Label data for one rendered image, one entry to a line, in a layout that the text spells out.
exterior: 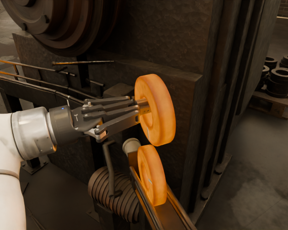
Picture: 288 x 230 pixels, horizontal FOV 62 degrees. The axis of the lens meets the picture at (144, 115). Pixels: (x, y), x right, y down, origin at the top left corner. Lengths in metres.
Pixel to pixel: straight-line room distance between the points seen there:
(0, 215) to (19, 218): 0.03
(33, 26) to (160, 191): 0.60
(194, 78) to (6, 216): 0.57
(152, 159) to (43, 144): 0.25
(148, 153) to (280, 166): 1.39
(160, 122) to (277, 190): 1.34
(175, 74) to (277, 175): 1.22
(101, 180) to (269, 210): 1.03
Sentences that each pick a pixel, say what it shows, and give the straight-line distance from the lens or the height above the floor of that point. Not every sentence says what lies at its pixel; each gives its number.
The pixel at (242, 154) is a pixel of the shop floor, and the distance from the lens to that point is 1.86.
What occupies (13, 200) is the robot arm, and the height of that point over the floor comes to 0.88.
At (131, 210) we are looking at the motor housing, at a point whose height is 0.51.
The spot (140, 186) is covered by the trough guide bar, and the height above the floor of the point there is 0.68.
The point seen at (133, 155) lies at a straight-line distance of 0.68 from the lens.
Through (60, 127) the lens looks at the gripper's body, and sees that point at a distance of 0.44.
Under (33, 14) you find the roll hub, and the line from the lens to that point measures 0.83.
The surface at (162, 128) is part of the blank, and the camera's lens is 0.45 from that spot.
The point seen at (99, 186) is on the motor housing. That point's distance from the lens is 0.87.
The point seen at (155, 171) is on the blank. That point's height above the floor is 0.77.
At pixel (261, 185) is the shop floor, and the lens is 1.69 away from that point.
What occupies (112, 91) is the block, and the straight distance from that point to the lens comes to 0.81.
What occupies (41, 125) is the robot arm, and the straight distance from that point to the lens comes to 0.44.
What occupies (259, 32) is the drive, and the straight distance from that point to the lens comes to 1.47.
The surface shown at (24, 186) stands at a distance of 1.68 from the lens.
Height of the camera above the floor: 1.18
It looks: 34 degrees down
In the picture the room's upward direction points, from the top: straight up
